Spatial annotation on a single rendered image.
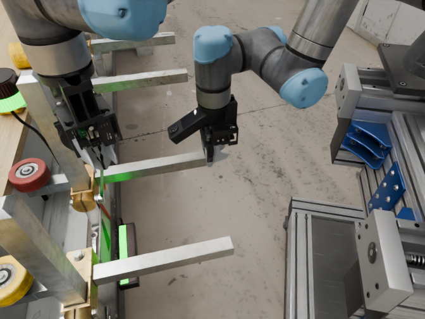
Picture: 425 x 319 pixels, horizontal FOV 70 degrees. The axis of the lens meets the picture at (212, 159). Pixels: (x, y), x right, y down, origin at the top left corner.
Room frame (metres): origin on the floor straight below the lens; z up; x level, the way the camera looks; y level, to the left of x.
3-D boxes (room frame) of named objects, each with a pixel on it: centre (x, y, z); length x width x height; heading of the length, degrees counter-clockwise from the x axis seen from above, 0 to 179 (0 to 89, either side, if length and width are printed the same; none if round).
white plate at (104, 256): (0.42, 0.27, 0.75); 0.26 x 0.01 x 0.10; 13
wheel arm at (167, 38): (0.98, 0.38, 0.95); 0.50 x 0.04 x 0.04; 103
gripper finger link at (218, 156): (0.54, -0.01, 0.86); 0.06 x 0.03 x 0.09; 103
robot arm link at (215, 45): (0.56, 0.00, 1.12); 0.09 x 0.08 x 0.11; 116
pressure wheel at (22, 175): (0.45, 0.42, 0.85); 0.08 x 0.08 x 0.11
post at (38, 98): (0.44, 0.30, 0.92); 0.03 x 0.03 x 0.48; 13
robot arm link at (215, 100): (0.56, 0.00, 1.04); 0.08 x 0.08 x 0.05
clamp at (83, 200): (0.46, 0.31, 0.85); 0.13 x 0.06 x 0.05; 13
